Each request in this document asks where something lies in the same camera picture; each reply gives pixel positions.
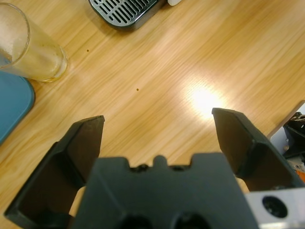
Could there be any metal drip tray grille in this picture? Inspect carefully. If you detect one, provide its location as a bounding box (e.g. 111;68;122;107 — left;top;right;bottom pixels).
88;0;167;31

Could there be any teal plastic tray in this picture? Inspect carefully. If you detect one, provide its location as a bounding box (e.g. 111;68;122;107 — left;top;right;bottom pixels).
0;70;36;146

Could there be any orange white cable bundle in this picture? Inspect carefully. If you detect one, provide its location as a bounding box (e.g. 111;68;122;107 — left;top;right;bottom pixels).
294;164;305;184

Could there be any clear drinking glass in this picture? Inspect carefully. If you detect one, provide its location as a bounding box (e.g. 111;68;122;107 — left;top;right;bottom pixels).
0;2;69;83

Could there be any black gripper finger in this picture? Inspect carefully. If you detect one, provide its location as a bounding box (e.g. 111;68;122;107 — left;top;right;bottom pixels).
4;115;105;228
211;107;305;192

